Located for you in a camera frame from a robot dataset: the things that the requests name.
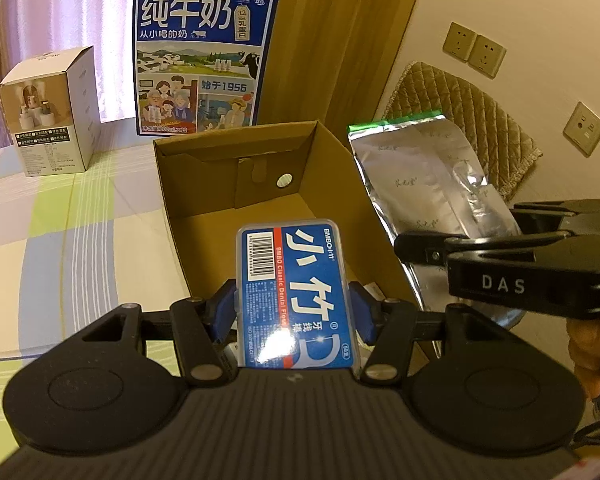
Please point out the brown cardboard box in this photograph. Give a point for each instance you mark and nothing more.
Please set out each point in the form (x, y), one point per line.
(200, 240)

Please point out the quilted chair cushion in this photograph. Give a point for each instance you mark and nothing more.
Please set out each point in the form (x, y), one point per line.
(475, 105)

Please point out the beige wall outlet round port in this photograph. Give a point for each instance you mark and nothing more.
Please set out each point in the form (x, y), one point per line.
(585, 127)

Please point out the blue dental floss box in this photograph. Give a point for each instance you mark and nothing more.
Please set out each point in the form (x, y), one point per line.
(300, 285)

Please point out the beige wall socket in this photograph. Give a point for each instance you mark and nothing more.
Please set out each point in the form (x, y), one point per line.
(459, 41)
(486, 56)

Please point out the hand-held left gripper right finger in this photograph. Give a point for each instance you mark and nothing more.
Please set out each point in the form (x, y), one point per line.
(362, 312)

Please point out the silver foil pouch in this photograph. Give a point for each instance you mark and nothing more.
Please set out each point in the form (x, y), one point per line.
(420, 175)

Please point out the person's right hand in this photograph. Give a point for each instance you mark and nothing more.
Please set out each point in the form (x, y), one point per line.
(587, 355)

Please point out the pink sheer curtain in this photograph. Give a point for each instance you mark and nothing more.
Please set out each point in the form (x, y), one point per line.
(70, 25)

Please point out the blue illustrated milk carton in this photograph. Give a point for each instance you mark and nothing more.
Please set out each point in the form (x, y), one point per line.
(200, 60)

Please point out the wooden door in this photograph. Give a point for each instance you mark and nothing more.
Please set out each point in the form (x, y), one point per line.
(330, 35)

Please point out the white product box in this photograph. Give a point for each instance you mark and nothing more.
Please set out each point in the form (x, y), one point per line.
(45, 120)

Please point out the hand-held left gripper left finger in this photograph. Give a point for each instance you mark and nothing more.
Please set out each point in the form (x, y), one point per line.
(219, 310)

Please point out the checked pastel tablecloth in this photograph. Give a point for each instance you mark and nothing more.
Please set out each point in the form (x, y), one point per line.
(80, 220)

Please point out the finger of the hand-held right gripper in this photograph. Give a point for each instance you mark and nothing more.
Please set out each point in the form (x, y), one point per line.
(430, 247)
(545, 210)

